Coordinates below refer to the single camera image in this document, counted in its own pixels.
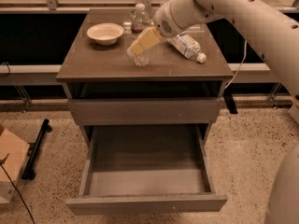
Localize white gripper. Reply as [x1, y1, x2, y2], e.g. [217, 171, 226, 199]
[127, 0, 183, 57]

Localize clear water bottle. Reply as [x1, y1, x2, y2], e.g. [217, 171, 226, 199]
[131, 4, 151, 66]
[168, 32, 206, 63]

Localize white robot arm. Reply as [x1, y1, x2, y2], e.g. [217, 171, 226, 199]
[127, 0, 299, 224]

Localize lying clear water bottle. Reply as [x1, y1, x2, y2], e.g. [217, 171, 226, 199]
[168, 32, 206, 63]

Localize grey drawer cabinet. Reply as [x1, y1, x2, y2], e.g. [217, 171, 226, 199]
[57, 9, 232, 141]

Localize closed grey top drawer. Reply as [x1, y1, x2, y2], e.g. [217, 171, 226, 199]
[68, 98, 221, 126]

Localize open grey middle drawer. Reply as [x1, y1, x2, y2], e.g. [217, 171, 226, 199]
[66, 124, 227, 216]

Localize white ceramic bowl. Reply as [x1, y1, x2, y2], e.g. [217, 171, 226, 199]
[87, 23, 124, 46]

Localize cardboard box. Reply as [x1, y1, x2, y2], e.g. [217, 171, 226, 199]
[0, 124, 29, 204]

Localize black metal stand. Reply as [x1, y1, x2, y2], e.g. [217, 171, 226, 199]
[21, 119, 52, 180]

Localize white power cable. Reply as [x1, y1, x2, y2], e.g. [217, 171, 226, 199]
[223, 40, 248, 91]

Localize black cable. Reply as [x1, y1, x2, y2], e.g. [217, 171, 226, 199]
[0, 163, 36, 224]

